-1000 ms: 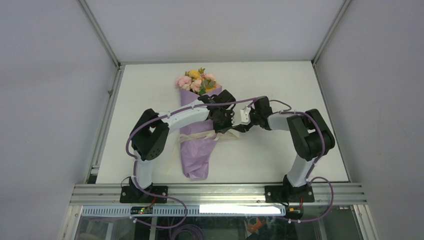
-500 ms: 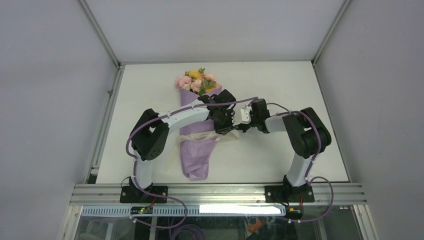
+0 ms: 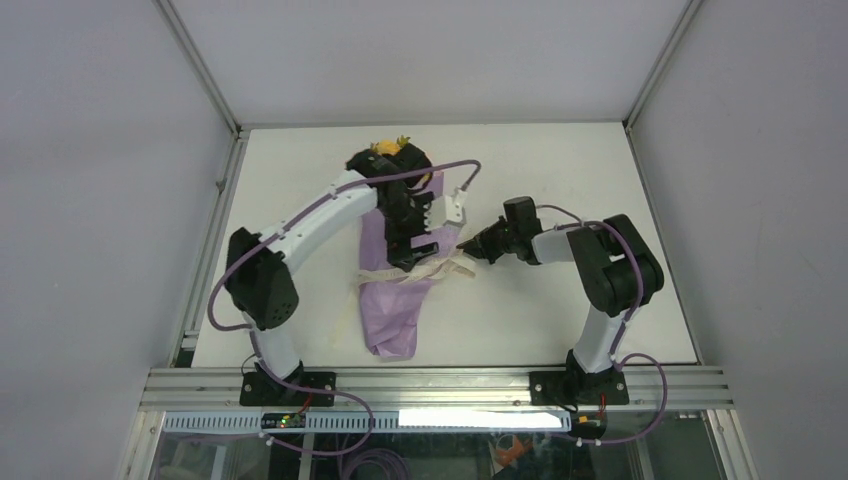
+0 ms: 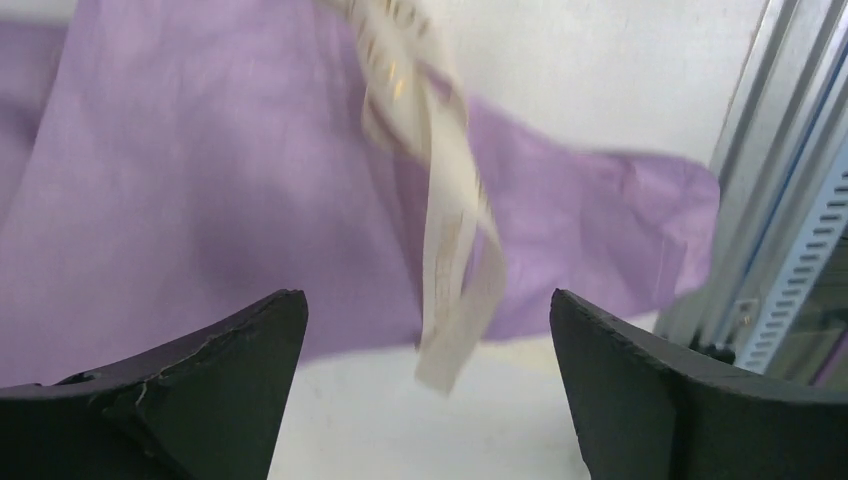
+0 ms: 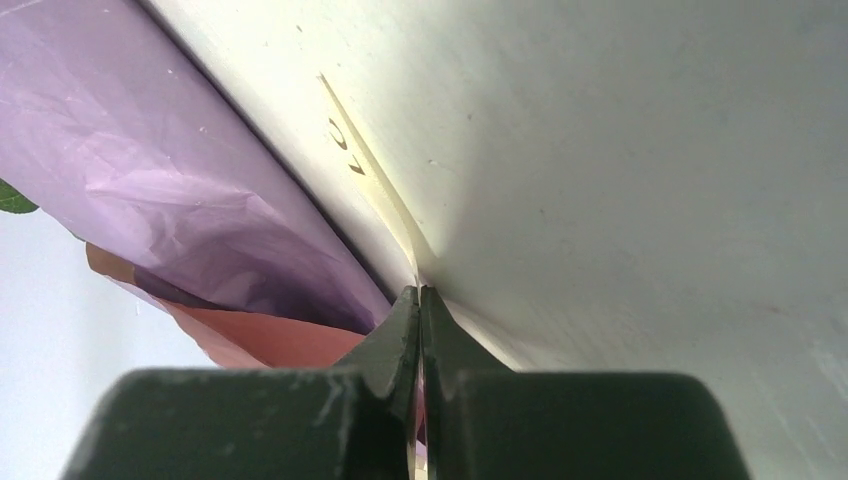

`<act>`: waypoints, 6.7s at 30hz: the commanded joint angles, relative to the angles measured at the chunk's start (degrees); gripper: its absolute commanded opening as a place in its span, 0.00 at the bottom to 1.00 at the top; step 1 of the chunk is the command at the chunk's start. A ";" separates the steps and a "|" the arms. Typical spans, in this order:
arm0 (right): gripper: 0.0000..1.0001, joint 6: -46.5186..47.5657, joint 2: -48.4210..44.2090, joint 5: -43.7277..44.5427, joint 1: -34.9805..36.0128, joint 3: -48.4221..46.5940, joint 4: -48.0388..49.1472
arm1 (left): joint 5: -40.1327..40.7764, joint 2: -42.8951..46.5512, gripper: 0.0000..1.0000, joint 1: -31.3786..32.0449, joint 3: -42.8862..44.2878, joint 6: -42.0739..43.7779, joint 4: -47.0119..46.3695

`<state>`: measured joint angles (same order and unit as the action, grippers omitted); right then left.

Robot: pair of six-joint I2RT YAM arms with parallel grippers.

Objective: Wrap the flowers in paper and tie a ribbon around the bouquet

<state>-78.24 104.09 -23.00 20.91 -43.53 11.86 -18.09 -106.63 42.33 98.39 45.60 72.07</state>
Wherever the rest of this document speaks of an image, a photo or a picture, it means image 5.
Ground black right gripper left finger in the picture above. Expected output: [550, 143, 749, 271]
[63, 286, 420, 479]

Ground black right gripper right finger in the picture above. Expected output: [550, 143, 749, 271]
[420, 287, 749, 479]

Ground pink wrapping paper sheet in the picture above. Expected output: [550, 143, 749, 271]
[85, 243, 364, 368]

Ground cream ribbon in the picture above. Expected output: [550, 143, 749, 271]
[316, 73, 437, 287]

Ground purple wrapping paper sheet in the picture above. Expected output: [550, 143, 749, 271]
[1, 1, 390, 333]

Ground peach fake rose stem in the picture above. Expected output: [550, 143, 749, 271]
[0, 180, 39, 215]

